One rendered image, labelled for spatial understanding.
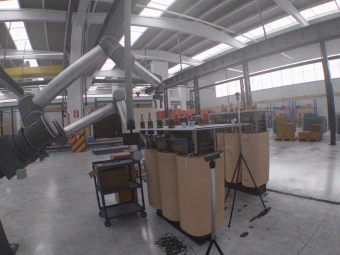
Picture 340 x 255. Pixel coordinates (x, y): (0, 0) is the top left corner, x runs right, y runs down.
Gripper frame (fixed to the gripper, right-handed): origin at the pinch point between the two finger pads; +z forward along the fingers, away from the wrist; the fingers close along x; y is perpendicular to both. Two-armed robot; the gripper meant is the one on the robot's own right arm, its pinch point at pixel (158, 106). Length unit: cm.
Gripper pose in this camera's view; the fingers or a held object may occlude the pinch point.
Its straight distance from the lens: 232.3
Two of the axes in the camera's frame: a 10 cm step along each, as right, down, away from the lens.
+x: -6.8, 0.6, -7.3
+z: 0.7, 10.0, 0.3
